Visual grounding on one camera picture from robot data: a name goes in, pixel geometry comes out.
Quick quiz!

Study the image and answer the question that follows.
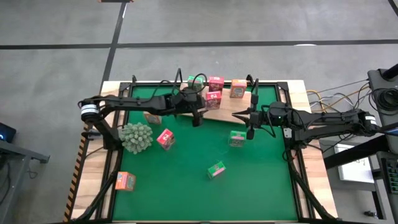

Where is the grey equipment stand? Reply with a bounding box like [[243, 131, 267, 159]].
[[368, 63, 398, 125]]

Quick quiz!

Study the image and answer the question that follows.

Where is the orange Mini Wheats cereal box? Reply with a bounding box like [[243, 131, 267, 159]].
[[114, 171, 137, 192], [143, 112, 163, 126], [229, 78, 248, 99]]

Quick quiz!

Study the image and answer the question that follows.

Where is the backlit keyboard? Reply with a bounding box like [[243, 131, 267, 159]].
[[381, 157, 398, 195]]

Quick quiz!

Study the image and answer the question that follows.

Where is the green succulent in patterned pot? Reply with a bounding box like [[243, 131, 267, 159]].
[[118, 122, 154, 155]]

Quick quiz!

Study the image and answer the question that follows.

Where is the yellow black hazard tape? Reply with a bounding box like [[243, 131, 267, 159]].
[[63, 126, 89, 222]]

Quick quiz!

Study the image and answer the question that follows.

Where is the black desk beam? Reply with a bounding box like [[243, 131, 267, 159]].
[[323, 135, 398, 170]]

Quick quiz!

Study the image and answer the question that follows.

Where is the orange cable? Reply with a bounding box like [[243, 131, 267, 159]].
[[306, 85, 371, 113]]

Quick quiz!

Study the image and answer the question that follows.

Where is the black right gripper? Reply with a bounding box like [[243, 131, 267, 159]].
[[231, 93, 280, 141]]

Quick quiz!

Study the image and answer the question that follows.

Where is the green Apple Jacks cereal box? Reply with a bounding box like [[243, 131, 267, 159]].
[[187, 75, 205, 93], [207, 161, 227, 180], [228, 130, 248, 147]]

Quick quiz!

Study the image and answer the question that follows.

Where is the wooden tray with black handles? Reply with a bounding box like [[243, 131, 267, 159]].
[[169, 68, 259, 127]]

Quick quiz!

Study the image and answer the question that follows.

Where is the thin dark cable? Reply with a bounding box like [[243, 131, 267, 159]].
[[306, 79, 370, 93]]

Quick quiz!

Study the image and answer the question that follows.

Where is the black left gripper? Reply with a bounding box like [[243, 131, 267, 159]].
[[170, 88, 210, 128]]

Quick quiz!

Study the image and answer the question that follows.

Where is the grey metal desk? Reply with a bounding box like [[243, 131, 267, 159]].
[[0, 139, 50, 224]]

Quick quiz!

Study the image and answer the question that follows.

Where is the black flat screen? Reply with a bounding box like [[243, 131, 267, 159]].
[[377, 122, 398, 137]]

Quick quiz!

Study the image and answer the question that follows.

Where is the green table mat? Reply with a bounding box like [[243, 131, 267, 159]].
[[112, 85, 299, 222]]

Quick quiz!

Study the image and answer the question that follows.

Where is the red Froot Loops cereal box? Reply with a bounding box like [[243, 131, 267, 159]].
[[205, 90, 223, 111], [156, 128, 176, 151], [208, 75, 225, 93]]

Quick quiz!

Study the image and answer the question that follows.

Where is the white board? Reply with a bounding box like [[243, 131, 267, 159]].
[[334, 143, 376, 184]]

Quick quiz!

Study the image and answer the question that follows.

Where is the black metal table frame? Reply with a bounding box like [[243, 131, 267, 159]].
[[70, 74, 340, 224]]

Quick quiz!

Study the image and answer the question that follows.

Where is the black device with blue light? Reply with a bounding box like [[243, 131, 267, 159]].
[[0, 122, 17, 144]]

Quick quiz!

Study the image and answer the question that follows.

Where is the coiled black cable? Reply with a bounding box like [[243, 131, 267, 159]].
[[369, 88, 398, 113]]

